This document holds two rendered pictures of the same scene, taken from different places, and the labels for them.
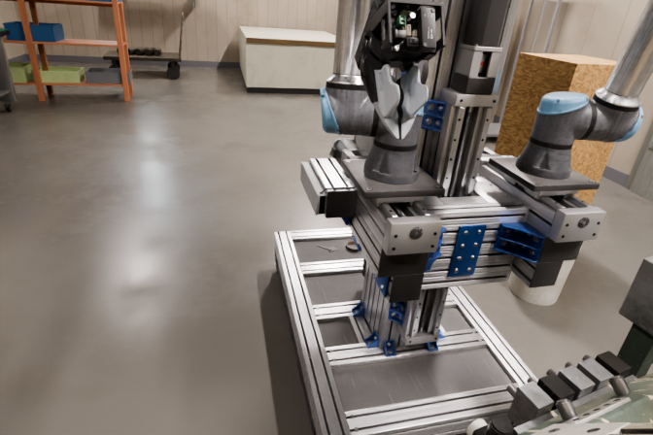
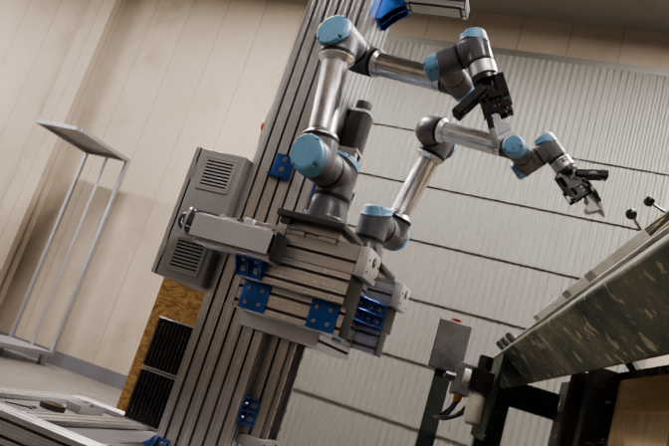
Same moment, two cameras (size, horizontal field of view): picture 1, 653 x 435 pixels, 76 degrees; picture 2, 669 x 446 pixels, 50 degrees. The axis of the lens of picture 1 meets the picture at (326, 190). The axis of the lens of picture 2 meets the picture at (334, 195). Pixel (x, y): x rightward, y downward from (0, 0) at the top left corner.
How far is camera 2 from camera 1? 182 cm
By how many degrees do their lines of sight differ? 65
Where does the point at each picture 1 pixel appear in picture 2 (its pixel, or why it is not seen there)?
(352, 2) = (340, 82)
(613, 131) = (400, 239)
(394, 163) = (342, 211)
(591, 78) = not seen: hidden behind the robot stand
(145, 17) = not seen: outside the picture
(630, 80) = (410, 204)
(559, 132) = (382, 230)
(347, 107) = (333, 153)
